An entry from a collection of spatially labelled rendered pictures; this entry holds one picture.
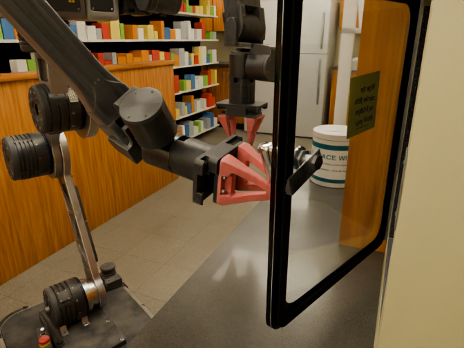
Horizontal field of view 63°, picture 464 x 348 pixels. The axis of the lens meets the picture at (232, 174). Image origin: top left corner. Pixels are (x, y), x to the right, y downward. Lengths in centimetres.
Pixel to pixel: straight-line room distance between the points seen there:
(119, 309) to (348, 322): 130
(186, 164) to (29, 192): 209
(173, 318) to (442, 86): 45
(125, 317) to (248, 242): 104
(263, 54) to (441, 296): 55
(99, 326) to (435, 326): 142
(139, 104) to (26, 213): 212
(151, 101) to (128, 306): 138
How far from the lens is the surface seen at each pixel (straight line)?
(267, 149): 44
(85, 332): 168
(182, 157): 51
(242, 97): 83
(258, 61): 77
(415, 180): 34
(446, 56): 32
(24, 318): 188
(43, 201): 263
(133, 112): 48
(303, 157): 41
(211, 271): 69
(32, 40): 57
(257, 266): 70
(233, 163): 46
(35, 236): 266
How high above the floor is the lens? 132
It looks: 20 degrees down
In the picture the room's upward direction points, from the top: straight up
